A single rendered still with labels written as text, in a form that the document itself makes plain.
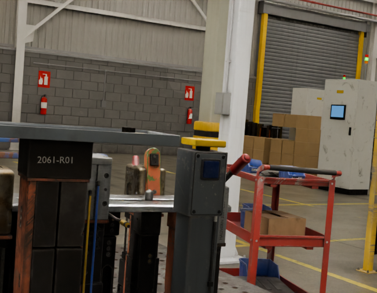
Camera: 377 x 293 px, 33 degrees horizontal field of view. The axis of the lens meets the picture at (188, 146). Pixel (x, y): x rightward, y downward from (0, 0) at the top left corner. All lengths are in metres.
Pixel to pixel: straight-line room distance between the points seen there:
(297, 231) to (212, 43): 5.28
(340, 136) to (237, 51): 6.47
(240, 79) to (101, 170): 4.16
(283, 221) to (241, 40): 2.19
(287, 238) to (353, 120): 7.99
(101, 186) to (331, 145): 10.58
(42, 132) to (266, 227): 2.59
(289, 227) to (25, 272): 2.61
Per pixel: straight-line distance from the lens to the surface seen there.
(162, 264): 2.15
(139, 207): 1.35
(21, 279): 1.03
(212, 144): 1.10
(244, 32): 5.33
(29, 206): 1.00
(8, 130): 0.95
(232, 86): 5.25
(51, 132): 0.96
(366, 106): 11.54
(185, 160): 1.10
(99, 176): 1.19
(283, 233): 3.50
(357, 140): 11.42
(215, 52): 8.47
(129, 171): 1.65
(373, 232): 5.56
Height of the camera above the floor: 1.20
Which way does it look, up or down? 3 degrees down
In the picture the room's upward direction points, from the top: 4 degrees clockwise
